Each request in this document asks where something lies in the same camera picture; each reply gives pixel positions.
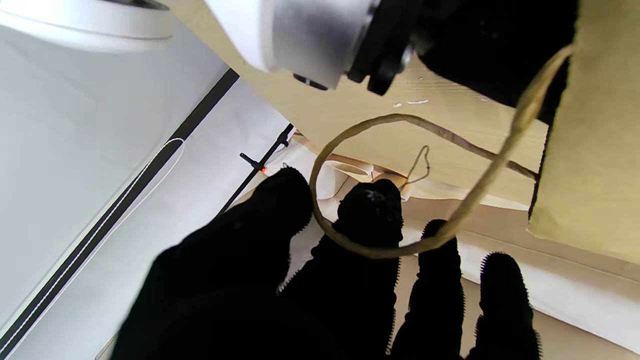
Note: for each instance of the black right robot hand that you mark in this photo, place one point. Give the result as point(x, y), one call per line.
point(490, 40)

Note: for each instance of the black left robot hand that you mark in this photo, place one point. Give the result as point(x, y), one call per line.
point(240, 300)

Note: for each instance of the brown paper bag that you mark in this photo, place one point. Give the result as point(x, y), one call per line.
point(600, 150)

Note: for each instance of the thin black stand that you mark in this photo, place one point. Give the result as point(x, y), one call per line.
point(260, 162)

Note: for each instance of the black upright pole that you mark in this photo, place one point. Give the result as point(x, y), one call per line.
point(100, 230)

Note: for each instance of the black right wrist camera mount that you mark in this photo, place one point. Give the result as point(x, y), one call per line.
point(385, 55)

